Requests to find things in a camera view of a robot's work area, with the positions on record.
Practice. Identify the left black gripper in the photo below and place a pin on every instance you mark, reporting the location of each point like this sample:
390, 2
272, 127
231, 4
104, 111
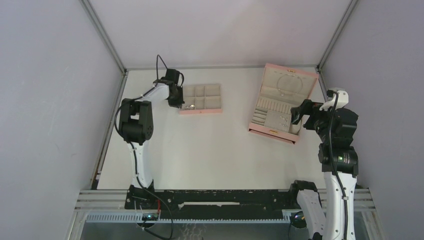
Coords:
178, 103

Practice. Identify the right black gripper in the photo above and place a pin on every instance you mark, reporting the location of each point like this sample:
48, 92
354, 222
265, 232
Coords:
307, 106

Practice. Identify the pink compartment tray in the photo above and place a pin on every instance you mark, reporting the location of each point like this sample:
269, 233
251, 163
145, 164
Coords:
202, 99

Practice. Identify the pink jewelry box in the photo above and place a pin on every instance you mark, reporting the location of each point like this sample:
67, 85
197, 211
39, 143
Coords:
282, 88

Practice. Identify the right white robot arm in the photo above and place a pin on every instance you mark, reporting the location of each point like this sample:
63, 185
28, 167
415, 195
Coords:
339, 161

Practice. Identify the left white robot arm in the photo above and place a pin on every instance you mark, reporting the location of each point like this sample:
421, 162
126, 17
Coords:
136, 123

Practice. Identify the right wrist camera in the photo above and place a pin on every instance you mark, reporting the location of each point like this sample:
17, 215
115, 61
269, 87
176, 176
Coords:
337, 99

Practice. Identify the black mounting rail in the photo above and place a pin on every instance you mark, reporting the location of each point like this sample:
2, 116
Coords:
212, 203

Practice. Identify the white slotted cable duct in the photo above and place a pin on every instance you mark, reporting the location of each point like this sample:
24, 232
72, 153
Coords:
132, 217

